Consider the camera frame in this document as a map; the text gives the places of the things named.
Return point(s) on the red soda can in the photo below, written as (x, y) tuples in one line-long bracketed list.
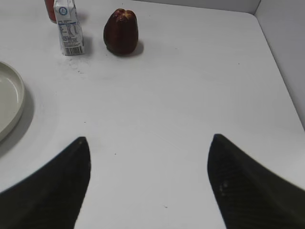
[(50, 10)]

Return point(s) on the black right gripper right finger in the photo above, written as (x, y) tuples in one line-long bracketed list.
[(248, 195)]

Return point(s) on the dark red wax apple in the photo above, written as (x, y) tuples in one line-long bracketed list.
[(120, 32)]

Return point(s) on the small white milk carton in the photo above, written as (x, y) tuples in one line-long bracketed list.
[(70, 31)]

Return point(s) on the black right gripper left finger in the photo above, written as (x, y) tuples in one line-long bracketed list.
[(51, 197)]

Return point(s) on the beige round plate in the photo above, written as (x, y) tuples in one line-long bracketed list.
[(12, 98)]

